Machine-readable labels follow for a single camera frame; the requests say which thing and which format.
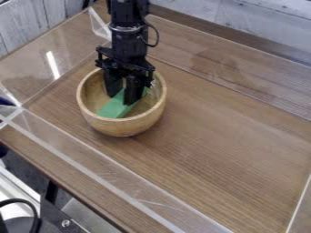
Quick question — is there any grey metal base plate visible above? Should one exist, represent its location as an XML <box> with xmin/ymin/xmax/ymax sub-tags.
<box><xmin>39</xmin><ymin>199</ymin><xmax>90</xmax><ymax>233</ymax></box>

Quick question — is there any black table leg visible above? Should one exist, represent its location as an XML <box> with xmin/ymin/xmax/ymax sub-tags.
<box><xmin>46</xmin><ymin>181</ymin><xmax>59</xmax><ymax>204</ymax></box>

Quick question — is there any black cable loop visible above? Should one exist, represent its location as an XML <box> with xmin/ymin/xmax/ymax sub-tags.
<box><xmin>0</xmin><ymin>198</ymin><xmax>43</xmax><ymax>233</ymax></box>

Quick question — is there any brown wooden bowl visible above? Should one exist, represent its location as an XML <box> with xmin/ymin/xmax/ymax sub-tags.
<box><xmin>76</xmin><ymin>68</ymin><xmax>169</xmax><ymax>137</ymax></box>

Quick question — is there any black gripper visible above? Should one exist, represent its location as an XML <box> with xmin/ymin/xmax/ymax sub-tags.
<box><xmin>96</xmin><ymin>25</ymin><xmax>157</xmax><ymax>106</ymax></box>

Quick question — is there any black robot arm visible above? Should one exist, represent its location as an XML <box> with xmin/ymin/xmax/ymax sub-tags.
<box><xmin>95</xmin><ymin>0</ymin><xmax>159</xmax><ymax>106</ymax></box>

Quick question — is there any clear acrylic corner bracket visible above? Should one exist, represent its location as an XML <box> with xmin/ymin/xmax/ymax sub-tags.
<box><xmin>88</xmin><ymin>7</ymin><xmax>112</xmax><ymax>41</ymax></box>

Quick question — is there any green rectangular block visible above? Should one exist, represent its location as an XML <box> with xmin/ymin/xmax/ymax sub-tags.
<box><xmin>98</xmin><ymin>89</ymin><xmax>139</xmax><ymax>118</ymax></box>

